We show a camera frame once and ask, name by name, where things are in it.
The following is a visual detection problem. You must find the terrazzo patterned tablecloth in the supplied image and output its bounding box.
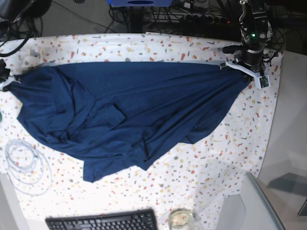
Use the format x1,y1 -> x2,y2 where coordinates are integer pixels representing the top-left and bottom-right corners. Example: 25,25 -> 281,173
0,33 -> 282,229

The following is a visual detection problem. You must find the blue box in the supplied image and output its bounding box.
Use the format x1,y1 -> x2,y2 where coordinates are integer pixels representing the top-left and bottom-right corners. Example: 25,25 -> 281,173
106,0 -> 179,7

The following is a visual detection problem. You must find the dark blue t-shirt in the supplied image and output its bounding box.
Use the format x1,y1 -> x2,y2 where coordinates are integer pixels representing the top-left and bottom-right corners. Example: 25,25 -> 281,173
8,62 -> 249,182

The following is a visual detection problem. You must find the glass jar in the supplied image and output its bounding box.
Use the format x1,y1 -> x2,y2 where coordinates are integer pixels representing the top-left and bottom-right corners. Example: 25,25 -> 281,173
168,208 -> 195,230

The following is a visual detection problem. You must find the black power strip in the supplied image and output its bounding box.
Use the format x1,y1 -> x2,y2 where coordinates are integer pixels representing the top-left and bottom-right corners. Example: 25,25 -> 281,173
143,11 -> 230,24

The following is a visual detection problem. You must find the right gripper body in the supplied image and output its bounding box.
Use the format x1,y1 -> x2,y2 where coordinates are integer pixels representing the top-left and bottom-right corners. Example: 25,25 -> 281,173
0,59 -> 16,92

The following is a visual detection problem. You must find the black keyboard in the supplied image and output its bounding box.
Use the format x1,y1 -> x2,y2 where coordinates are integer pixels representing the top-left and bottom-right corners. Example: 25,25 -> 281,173
45,209 -> 158,230

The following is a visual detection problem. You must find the coiled white cable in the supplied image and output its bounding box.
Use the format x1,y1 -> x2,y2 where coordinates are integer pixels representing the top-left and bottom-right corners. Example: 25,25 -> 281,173
4,138 -> 53,197

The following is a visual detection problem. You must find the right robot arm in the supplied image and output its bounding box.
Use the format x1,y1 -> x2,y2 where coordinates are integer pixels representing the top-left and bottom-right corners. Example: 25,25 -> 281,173
0,0 -> 52,92

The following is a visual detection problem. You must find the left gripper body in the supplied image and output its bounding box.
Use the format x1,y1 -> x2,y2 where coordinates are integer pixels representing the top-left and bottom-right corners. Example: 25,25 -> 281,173
219,54 -> 271,89

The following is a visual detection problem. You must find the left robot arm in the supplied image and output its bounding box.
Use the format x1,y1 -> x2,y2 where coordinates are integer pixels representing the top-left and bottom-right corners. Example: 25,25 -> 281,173
220,0 -> 279,89

